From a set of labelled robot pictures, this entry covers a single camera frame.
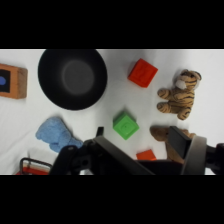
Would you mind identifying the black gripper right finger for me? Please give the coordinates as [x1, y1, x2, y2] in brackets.
[167, 125, 208, 176]

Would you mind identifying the brown plush toy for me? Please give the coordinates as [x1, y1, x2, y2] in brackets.
[149, 125, 197, 164]

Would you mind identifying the red cube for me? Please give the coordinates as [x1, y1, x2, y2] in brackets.
[127, 58, 159, 89]

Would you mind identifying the green cube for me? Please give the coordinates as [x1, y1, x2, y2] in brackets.
[112, 110, 140, 141]

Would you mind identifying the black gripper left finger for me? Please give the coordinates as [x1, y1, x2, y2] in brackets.
[85, 135, 156, 176]

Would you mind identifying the small black wire frame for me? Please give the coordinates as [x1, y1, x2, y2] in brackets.
[14, 157, 54, 176]

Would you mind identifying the wooden block with blue dot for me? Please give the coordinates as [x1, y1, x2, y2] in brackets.
[0, 63, 29, 100]

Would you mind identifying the orange cube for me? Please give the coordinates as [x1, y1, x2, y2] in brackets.
[135, 148, 158, 161]

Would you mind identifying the black bowl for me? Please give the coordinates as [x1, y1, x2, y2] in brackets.
[37, 49, 108, 111]

